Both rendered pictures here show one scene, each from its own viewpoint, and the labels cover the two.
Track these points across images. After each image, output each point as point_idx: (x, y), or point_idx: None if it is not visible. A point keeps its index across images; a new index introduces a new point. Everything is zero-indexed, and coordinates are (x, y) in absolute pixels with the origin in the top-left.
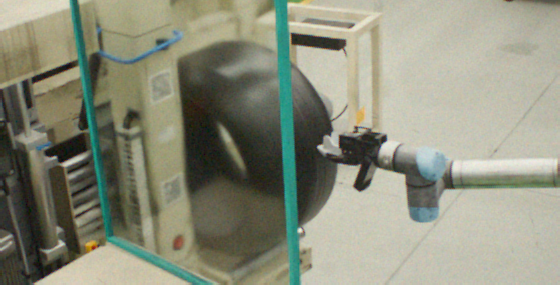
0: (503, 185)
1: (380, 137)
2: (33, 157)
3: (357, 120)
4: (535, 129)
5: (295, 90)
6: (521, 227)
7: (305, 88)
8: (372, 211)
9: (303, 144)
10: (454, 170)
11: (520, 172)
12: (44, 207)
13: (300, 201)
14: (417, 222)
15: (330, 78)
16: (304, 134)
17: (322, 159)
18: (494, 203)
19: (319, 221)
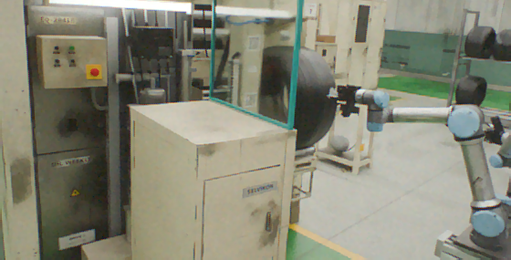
0: (419, 119)
1: (358, 86)
2: (184, 59)
3: (359, 149)
4: (452, 175)
5: (320, 67)
6: (436, 212)
7: (326, 67)
8: (359, 192)
9: (319, 90)
10: (394, 110)
11: (428, 112)
12: (184, 88)
13: (313, 119)
14: (370, 130)
15: (351, 140)
16: (320, 86)
17: (328, 102)
18: (423, 200)
19: (331, 191)
